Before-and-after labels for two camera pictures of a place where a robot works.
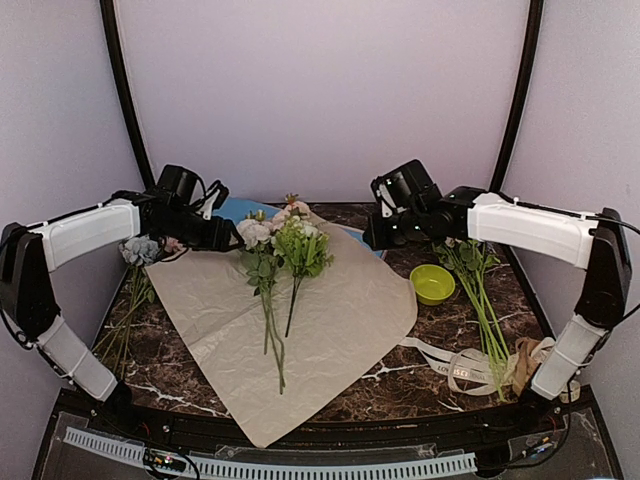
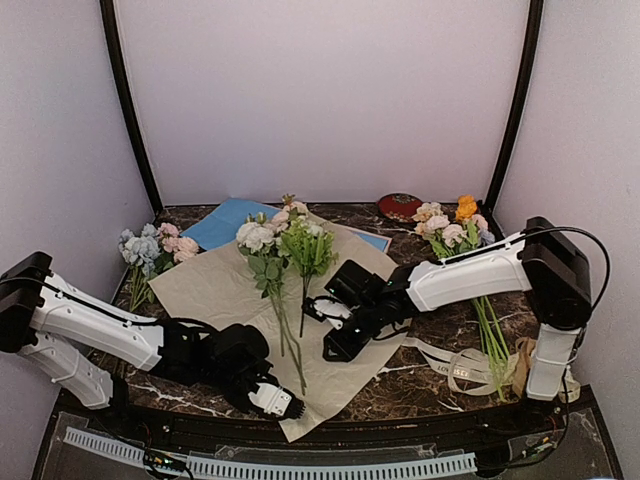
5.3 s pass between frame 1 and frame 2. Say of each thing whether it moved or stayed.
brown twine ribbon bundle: stayed
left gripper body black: moved
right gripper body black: moved
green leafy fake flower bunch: moved
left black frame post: stayed
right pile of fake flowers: stayed
